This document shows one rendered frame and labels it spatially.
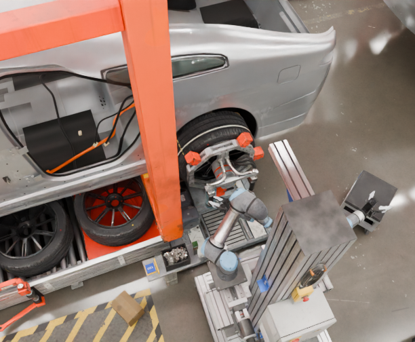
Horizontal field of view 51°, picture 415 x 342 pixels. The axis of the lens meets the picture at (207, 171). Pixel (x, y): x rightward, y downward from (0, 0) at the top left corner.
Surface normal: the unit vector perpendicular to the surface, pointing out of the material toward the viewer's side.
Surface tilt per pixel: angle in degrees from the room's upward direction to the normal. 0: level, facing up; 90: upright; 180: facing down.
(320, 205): 0
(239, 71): 78
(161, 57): 90
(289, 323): 0
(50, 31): 90
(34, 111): 50
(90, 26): 90
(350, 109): 0
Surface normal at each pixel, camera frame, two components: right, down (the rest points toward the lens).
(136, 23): 0.36, 0.81
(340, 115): 0.02, -0.51
